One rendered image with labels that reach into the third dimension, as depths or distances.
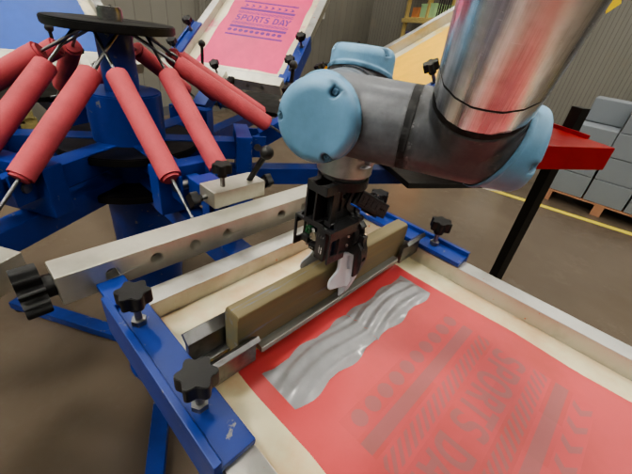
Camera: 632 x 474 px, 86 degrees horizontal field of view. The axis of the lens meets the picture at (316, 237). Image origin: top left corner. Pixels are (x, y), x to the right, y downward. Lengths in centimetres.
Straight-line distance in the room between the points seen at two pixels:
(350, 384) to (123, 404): 129
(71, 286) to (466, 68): 55
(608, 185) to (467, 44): 435
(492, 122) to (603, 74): 851
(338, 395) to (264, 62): 154
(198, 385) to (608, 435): 54
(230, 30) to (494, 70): 185
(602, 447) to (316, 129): 55
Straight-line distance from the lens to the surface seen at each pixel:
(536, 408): 62
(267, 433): 48
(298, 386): 50
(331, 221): 46
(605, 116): 483
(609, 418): 69
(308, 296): 53
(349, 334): 57
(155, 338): 51
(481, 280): 75
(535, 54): 23
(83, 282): 60
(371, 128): 31
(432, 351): 60
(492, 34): 23
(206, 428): 43
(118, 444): 162
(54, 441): 171
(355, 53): 41
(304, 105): 30
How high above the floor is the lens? 138
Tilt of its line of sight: 32 degrees down
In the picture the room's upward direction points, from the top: 8 degrees clockwise
